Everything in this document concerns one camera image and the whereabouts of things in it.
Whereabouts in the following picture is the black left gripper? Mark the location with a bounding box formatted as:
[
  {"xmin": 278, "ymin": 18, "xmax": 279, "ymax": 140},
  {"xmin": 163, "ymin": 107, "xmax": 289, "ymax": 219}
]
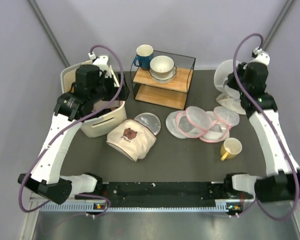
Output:
[{"xmin": 89, "ymin": 71, "xmax": 130, "ymax": 104}]

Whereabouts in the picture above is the blue zipper white mesh bag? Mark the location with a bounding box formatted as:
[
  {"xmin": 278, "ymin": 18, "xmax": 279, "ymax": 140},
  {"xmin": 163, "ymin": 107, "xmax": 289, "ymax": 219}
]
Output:
[{"xmin": 213, "ymin": 59, "xmax": 240, "ymax": 100}]

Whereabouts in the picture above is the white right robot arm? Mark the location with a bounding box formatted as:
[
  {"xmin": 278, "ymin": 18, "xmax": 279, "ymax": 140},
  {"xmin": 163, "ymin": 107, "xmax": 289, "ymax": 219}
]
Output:
[{"xmin": 214, "ymin": 51, "xmax": 300, "ymax": 203}]

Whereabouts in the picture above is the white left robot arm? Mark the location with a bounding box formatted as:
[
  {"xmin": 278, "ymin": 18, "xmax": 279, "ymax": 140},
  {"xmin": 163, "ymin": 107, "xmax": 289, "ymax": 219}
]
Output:
[{"xmin": 17, "ymin": 53, "xmax": 130, "ymax": 205}]

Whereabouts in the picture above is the cream plastic laundry basket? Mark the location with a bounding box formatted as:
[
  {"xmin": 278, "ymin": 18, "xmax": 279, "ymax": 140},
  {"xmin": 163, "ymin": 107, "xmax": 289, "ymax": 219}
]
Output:
[{"xmin": 60, "ymin": 60, "xmax": 127, "ymax": 138}]

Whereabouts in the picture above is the beige trimmed cream mesh bag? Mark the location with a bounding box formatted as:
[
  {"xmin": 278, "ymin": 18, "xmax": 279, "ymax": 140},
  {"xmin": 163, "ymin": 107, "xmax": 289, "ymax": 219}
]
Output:
[{"xmin": 216, "ymin": 93, "xmax": 246, "ymax": 115}]

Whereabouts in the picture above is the bear print cream bag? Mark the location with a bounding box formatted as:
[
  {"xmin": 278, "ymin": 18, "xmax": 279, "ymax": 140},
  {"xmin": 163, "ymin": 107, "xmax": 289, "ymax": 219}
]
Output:
[{"xmin": 106, "ymin": 119, "xmax": 157, "ymax": 162}]

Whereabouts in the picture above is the pink trimmed mesh laundry bag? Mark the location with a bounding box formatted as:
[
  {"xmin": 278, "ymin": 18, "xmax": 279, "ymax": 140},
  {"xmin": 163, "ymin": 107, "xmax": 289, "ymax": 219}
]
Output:
[{"xmin": 165, "ymin": 106, "xmax": 240, "ymax": 144}]

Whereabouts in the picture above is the white scalloped plate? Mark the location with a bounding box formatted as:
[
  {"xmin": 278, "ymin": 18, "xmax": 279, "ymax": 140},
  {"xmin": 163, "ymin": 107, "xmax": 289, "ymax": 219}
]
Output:
[{"xmin": 149, "ymin": 66, "xmax": 177, "ymax": 84}]

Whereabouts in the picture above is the silver round insulated pad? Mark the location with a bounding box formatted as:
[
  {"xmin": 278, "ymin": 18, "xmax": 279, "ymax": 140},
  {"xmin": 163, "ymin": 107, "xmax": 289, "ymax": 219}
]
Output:
[{"xmin": 134, "ymin": 112, "xmax": 161, "ymax": 136}]

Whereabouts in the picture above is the blue ceramic mug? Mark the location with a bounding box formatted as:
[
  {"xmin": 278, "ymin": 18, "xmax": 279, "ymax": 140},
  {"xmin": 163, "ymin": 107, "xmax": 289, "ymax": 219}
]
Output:
[{"xmin": 133, "ymin": 44, "xmax": 154, "ymax": 71}]

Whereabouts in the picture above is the cream ceramic bowl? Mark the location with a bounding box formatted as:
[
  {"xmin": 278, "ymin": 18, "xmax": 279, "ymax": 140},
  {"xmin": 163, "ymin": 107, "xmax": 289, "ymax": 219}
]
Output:
[{"xmin": 150, "ymin": 55, "xmax": 175, "ymax": 76}]

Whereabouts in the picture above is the yellow ceramic mug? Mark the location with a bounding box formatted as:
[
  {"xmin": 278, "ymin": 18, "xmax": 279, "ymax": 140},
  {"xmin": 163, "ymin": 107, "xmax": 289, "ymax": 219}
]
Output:
[{"xmin": 220, "ymin": 137, "xmax": 243, "ymax": 161}]

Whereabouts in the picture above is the black wire wooden shelf rack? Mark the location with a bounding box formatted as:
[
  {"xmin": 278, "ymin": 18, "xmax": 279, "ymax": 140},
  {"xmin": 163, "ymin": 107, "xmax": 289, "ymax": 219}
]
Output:
[{"xmin": 130, "ymin": 50, "xmax": 196, "ymax": 110}]

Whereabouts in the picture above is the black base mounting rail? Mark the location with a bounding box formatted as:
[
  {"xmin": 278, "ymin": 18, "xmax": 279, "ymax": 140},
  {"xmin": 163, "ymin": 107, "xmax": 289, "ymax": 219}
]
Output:
[{"xmin": 89, "ymin": 181, "xmax": 253, "ymax": 208}]

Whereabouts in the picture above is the grey slotted cable duct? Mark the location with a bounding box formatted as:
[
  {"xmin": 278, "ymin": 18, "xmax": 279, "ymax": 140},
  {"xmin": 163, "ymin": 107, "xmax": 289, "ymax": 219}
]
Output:
[{"xmin": 41, "ymin": 201, "xmax": 242, "ymax": 213}]

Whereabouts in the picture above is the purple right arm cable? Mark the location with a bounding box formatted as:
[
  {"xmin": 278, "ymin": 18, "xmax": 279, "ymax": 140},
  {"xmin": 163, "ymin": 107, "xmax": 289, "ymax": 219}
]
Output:
[{"xmin": 233, "ymin": 33, "xmax": 300, "ymax": 221}]

